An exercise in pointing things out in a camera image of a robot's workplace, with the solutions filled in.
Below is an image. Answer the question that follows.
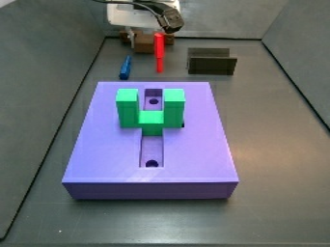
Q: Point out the brown T-shaped block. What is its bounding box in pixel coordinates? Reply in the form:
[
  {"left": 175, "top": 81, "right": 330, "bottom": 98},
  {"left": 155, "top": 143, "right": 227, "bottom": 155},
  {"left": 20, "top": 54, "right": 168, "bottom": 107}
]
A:
[{"left": 118, "top": 29, "right": 173, "bottom": 53}]

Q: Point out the blue stepped peg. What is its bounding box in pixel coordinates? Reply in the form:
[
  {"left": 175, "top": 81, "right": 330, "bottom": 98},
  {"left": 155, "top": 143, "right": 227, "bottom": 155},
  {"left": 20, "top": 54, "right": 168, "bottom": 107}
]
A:
[{"left": 118, "top": 56, "right": 131, "bottom": 80}]

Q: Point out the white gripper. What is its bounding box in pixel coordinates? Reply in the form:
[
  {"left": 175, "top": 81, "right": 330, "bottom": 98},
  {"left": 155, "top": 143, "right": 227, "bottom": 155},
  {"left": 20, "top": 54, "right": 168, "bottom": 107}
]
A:
[{"left": 106, "top": 0, "right": 180, "bottom": 25}]

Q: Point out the red stepped peg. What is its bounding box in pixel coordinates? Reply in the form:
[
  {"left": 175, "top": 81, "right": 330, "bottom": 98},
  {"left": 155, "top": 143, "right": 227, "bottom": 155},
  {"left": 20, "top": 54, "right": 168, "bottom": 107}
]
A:
[{"left": 153, "top": 33, "right": 165, "bottom": 72}]

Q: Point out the black angle fixture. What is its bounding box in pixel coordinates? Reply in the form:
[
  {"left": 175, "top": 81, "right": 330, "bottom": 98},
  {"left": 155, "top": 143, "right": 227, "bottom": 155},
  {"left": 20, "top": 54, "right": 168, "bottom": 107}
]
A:
[{"left": 187, "top": 47, "right": 237, "bottom": 75}]

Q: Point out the purple base block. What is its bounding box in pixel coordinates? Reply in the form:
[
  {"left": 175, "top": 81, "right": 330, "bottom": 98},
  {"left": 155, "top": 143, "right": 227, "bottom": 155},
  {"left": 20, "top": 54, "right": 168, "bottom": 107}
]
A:
[{"left": 61, "top": 82, "right": 237, "bottom": 200}]

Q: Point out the green U-shaped block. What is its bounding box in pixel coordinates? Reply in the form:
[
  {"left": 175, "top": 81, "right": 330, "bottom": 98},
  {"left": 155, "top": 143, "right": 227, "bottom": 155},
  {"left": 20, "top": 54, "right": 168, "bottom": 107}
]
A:
[{"left": 116, "top": 89, "right": 185, "bottom": 136}]

